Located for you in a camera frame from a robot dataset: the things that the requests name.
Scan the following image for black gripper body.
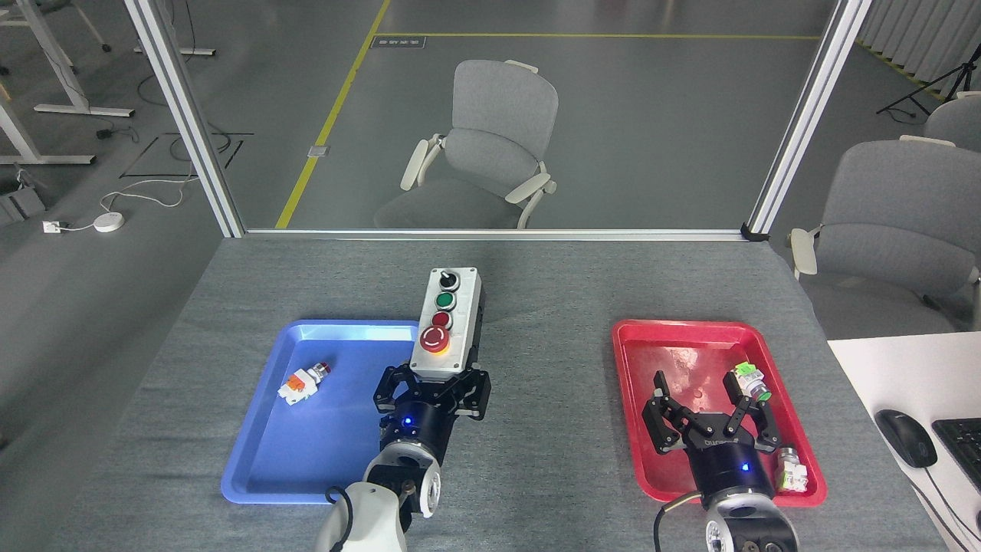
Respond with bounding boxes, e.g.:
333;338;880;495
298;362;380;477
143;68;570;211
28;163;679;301
682;412;775;507
381;379;461;465

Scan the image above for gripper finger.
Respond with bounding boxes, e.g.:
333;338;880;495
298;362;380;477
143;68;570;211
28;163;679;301
724;370;784;453
642;370;702;455
452;368;492;421
373;364;418;419

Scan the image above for grey four-button control box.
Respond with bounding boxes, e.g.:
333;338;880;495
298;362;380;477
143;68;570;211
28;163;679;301
409;267;486;382

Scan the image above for grey floor box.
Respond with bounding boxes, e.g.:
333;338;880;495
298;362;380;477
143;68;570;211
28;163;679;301
0;184;47;227

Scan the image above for red plastic tray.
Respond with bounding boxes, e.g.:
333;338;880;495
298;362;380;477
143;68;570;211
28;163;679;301
611;320;828;508

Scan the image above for blue plastic tray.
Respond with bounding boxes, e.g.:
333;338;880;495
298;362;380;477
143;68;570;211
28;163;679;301
221;320;421;504

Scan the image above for white desk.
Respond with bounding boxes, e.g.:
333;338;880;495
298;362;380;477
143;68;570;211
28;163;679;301
826;331;981;552

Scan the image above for black computer mouse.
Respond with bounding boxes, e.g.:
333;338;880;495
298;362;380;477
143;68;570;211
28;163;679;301
876;409;938;469

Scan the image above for grey felt table cloth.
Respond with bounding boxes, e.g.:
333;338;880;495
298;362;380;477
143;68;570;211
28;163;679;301
46;238;947;552

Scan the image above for silver aluminium crossbar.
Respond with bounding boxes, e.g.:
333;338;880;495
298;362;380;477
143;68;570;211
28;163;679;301
244;228;748;242

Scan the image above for black keyboard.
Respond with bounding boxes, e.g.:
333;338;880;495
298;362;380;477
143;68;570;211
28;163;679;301
931;418;981;491

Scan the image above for large grey office chair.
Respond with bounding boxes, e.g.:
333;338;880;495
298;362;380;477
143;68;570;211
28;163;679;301
789;136;981;338

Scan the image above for grey office chair white armrests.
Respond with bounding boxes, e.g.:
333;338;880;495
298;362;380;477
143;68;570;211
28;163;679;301
374;60;559;231

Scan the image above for grey chair backrest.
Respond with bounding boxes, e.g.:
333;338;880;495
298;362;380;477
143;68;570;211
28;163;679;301
922;90;981;153

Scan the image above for black tripod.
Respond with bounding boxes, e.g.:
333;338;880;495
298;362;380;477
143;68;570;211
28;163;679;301
876;54;981;117

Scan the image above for white pleated curtain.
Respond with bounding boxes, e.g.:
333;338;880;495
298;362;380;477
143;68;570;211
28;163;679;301
855;0;981;100

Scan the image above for green-capped push button switch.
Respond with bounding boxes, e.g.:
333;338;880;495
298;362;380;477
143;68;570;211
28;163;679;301
732;362;772;403

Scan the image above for red-capped switch with orange block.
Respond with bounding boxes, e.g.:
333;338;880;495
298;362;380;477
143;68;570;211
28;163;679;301
277;362;332;407

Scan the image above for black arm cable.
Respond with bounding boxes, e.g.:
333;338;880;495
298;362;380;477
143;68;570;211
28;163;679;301
653;491;706;552
326;485;355;552

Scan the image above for black floor cable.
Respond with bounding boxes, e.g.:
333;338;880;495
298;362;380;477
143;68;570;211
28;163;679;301
136;73;255;179

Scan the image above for white floor cable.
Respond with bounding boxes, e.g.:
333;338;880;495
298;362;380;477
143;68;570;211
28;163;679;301
61;176;200;229

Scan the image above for silver aluminium post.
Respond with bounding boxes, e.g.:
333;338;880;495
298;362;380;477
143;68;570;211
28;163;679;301
125;0;246;238
747;0;874;240

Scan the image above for white desk frame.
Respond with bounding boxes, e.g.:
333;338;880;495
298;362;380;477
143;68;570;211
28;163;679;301
0;0;135;166
134;0;217;57

